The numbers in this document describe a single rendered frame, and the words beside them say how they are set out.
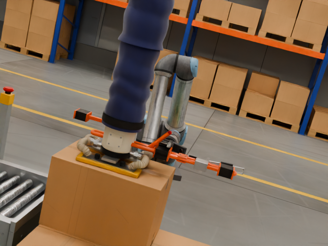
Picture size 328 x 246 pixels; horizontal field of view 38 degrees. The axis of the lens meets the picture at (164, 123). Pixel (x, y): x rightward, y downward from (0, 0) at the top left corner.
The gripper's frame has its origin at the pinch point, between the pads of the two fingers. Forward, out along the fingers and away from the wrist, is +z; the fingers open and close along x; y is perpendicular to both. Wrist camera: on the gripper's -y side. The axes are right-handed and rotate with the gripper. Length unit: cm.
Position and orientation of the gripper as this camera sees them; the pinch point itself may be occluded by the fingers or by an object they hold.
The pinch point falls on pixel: (167, 153)
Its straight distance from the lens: 252.2
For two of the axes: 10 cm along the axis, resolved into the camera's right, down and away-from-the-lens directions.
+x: 2.4, -9.4, -2.5
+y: -9.6, -2.7, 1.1
